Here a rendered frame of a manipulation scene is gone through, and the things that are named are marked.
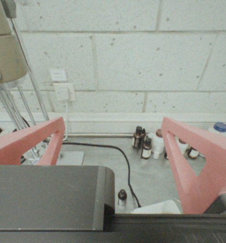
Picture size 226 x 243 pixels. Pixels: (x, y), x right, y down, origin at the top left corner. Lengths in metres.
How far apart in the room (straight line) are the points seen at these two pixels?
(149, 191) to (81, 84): 0.50
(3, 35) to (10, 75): 0.06
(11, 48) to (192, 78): 0.62
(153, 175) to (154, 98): 0.34
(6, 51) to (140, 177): 0.53
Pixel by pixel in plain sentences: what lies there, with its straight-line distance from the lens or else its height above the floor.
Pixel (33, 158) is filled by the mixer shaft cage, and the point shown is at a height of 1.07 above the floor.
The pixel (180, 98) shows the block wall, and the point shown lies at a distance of 0.71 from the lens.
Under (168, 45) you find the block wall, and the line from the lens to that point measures 0.61.
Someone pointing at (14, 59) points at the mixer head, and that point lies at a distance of 0.32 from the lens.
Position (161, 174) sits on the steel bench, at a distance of 0.60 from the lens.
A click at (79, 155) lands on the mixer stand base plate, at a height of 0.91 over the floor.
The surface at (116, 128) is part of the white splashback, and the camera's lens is 0.69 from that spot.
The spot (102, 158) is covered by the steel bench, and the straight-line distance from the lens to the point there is 0.61.
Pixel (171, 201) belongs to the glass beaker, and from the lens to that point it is 0.37.
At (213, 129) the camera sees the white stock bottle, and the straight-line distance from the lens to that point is 0.73.
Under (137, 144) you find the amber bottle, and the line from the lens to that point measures 0.64.
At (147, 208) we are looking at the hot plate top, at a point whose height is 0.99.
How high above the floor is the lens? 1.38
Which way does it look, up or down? 36 degrees down
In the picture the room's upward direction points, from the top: straight up
